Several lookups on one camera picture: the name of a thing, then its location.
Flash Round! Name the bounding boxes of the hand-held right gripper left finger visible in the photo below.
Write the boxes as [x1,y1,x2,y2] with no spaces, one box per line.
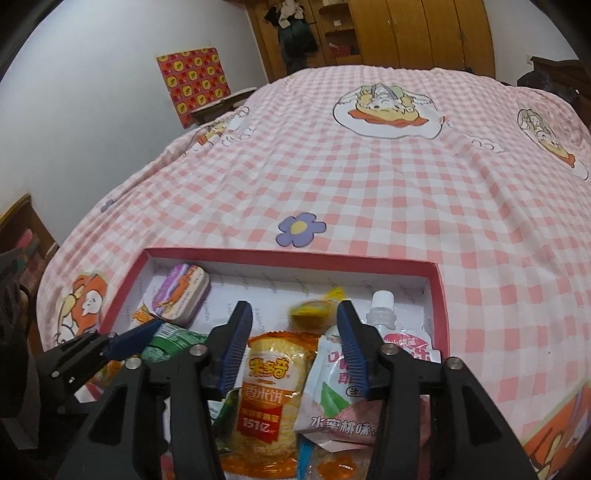
[58,300,254,480]

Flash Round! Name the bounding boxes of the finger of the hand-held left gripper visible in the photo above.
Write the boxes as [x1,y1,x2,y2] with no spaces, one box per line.
[34,318,163,402]

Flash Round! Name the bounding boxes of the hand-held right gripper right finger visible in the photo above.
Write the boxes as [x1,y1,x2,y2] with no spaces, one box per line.
[336,300,539,480]

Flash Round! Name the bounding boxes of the pink pouch with white cap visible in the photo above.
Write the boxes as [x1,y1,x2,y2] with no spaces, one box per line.
[366,289,442,366]

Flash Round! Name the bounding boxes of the yellow rice cracker packet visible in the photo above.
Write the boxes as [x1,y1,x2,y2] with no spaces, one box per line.
[221,331,320,480]

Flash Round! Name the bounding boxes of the yellow orange candy bag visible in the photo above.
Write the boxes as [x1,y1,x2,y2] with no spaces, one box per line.
[288,286,348,334]

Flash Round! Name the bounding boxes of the pink peach snack packet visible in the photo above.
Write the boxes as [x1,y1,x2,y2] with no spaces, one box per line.
[293,325,419,448]

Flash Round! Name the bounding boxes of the red cardboard box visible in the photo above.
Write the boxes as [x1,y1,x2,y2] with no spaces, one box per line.
[98,247,450,480]

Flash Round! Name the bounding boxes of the blue clear mooncake packet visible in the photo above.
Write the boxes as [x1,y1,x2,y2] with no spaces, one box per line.
[295,438,372,480]

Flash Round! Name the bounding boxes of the purple oval tin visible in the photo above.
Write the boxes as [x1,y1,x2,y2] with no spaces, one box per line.
[146,263,211,323]

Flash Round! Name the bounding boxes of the wooden side shelf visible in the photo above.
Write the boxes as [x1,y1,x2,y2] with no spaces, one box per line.
[0,194,61,344]

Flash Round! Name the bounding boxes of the pink checked printed blanket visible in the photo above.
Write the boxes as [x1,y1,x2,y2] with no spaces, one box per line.
[36,65,591,480]

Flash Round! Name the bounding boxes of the small dark side table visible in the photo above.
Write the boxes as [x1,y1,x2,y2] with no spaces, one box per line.
[189,87,257,126]

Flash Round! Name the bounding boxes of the red yellow patterned gift box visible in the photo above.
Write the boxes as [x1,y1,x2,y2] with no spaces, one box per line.
[156,45,232,130]

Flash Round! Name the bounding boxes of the dark hanging clothes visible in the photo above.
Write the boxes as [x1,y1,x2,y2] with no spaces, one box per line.
[263,0,320,75]

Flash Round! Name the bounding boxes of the wooden wardrobe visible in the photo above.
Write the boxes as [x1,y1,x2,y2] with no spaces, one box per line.
[245,0,498,85]

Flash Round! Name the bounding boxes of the dark wooden furniture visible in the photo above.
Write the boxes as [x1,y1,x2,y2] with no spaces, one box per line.
[516,55,591,126]

